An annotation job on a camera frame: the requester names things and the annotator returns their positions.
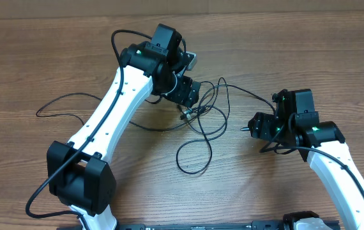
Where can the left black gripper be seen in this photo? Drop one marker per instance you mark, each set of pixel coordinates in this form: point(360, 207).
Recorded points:
point(186, 94)

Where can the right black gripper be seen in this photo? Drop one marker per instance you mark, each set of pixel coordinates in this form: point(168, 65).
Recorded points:
point(261, 126)

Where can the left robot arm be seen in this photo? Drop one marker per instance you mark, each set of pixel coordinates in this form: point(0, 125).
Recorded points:
point(79, 171)

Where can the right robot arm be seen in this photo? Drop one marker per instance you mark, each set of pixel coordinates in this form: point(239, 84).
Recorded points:
point(295, 126)

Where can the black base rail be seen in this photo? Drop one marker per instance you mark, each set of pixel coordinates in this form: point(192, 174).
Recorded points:
point(254, 225)

